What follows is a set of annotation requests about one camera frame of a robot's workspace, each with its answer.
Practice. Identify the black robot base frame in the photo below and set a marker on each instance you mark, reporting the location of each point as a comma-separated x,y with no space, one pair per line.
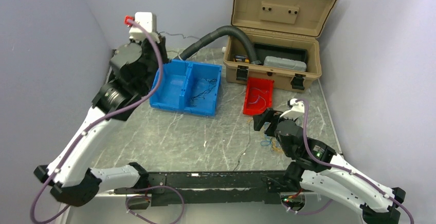
201,187

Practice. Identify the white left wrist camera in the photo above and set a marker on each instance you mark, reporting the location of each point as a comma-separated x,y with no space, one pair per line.
148,21

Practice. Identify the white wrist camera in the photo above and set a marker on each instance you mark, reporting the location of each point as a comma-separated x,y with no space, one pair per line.
148,21
295,110

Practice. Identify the small box in toolbox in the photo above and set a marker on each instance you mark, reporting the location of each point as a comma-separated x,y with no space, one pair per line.
241,58

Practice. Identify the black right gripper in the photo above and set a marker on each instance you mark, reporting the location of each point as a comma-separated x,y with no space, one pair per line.
270,115

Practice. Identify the tan plastic toolbox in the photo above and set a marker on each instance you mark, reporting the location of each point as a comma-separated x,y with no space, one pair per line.
287,23

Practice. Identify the blue double plastic bin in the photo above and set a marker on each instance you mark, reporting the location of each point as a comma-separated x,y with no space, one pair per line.
188,87

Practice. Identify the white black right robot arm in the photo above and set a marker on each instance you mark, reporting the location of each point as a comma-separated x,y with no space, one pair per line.
317,167

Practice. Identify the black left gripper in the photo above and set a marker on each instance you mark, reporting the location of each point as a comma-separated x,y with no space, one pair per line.
161,44

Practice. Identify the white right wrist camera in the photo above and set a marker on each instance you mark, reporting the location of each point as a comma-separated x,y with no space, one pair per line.
295,110

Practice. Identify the black tray in toolbox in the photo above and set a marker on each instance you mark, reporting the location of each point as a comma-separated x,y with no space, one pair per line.
265,50

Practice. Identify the red plastic bin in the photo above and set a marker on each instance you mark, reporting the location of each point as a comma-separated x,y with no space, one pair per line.
258,96

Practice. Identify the grey plastic case in toolbox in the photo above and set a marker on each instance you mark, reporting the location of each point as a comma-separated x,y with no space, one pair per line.
285,63

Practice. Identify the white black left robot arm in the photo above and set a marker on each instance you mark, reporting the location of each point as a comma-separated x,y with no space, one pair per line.
71,179

